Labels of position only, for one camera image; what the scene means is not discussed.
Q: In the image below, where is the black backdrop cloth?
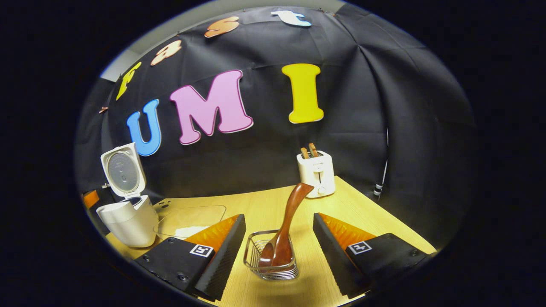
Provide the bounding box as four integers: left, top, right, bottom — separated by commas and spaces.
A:
75, 4, 478, 252

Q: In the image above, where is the metal wire chopstick holder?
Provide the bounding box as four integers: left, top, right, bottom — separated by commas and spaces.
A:
243, 229, 299, 281

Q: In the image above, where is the white rice cooker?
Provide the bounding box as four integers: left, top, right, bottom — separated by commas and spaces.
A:
96, 142, 159, 249

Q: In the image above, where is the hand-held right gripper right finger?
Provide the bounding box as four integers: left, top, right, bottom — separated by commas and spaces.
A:
313, 213, 438, 299

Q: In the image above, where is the clear plastic container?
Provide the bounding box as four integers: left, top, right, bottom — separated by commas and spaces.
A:
154, 205, 227, 240

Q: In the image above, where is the white cable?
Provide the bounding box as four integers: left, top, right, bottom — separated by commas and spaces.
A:
374, 128, 389, 197

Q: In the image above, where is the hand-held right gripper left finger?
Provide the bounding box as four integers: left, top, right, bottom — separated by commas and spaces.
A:
134, 214, 247, 302

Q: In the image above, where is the brown wooden spoon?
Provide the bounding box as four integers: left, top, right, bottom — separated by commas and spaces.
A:
258, 182, 315, 268

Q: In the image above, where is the white toaster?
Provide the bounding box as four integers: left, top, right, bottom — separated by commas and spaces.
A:
296, 150, 336, 199

